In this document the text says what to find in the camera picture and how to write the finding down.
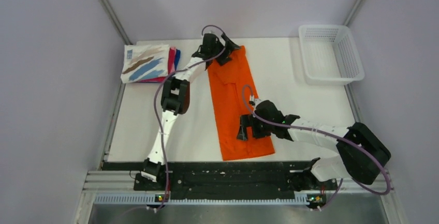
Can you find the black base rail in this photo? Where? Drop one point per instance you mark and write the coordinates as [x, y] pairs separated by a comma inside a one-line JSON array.
[[228, 180]]

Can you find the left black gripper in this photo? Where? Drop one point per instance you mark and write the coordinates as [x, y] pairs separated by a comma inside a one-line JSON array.
[[223, 59]]

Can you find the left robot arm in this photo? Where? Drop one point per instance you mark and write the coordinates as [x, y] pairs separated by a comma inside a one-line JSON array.
[[175, 98]]

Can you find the white slotted cable duct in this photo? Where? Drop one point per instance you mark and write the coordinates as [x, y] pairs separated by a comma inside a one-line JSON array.
[[152, 199]]

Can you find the blue folded shirt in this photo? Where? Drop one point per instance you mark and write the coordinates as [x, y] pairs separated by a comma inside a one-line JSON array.
[[177, 58]]

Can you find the left corner metal strip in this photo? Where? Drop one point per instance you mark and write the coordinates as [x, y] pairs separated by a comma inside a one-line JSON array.
[[116, 23]]

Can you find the pink folded shirt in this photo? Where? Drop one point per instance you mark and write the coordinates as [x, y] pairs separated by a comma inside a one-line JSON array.
[[170, 68]]

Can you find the aluminium frame rail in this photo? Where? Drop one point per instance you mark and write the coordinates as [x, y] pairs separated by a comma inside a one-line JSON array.
[[122, 182]]

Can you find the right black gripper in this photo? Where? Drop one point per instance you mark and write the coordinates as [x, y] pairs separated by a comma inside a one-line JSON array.
[[247, 120]]

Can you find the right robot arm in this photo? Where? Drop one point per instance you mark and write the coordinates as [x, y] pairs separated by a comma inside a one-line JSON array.
[[359, 153]]

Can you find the white plastic basket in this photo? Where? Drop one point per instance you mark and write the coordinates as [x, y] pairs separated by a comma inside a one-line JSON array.
[[329, 55]]

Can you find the orange t shirt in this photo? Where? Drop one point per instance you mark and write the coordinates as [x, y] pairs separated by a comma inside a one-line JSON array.
[[226, 84]]

